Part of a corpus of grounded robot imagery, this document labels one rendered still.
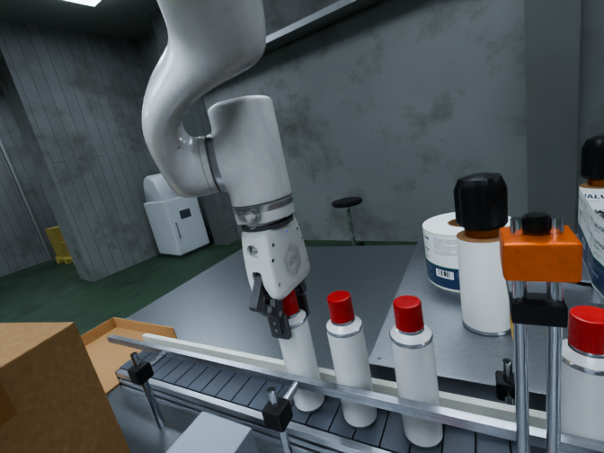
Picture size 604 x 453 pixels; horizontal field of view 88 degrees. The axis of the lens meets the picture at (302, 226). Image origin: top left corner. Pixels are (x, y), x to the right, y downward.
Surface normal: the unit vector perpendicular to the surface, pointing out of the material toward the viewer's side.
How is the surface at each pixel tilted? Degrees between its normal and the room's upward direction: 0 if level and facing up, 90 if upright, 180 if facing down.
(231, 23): 129
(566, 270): 90
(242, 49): 135
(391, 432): 0
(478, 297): 90
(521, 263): 90
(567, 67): 90
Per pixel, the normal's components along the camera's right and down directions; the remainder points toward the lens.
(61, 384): 0.94, -0.11
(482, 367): -0.19, -0.95
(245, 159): 0.04, 0.25
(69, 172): 0.81, -0.01
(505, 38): -0.55, 0.32
